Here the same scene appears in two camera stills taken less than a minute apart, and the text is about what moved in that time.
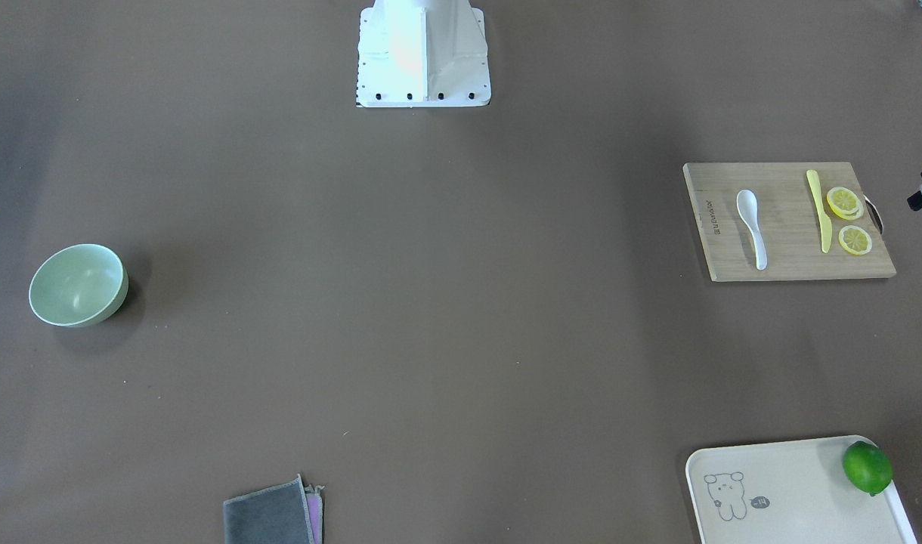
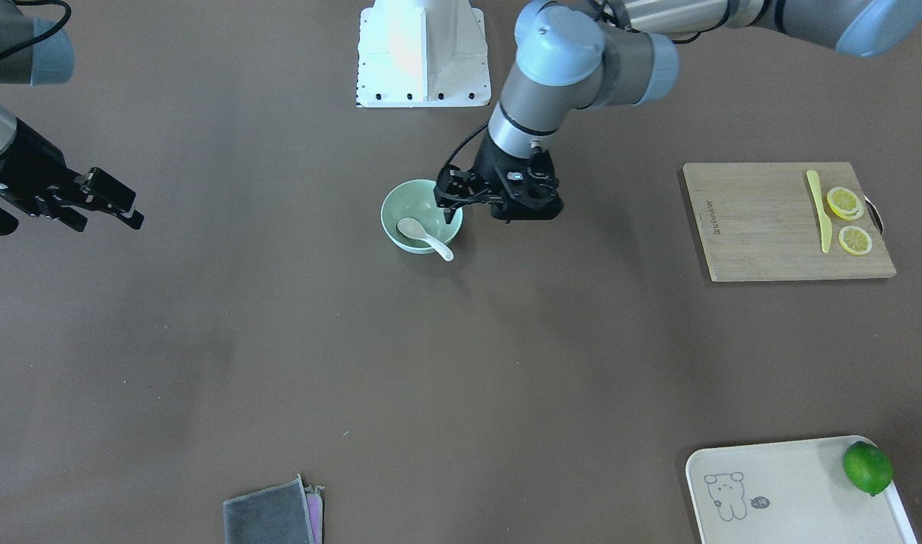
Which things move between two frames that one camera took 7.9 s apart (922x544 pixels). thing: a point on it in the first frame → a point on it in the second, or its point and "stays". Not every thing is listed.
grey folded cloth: x=288 y=512 stays
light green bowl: x=77 y=285 → x=416 y=199
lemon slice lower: x=855 y=240 stays
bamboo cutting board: x=782 y=221 stays
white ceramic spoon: x=747 y=205 → x=413 y=228
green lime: x=866 y=467 stays
